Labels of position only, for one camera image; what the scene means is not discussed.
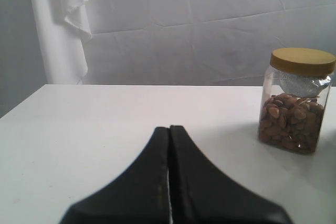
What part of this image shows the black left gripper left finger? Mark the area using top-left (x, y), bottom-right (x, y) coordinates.
top-left (61, 127), bottom-right (170, 223)

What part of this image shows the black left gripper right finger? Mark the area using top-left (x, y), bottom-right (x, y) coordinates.
top-left (169, 125), bottom-right (285, 223)

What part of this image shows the almond jar with yellow lid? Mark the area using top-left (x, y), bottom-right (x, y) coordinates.
top-left (258, 48), bottom-right (335, 154)

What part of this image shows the white backdrop cloth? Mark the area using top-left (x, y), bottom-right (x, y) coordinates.
top-left (32, 0), bottom-right (335, 86)

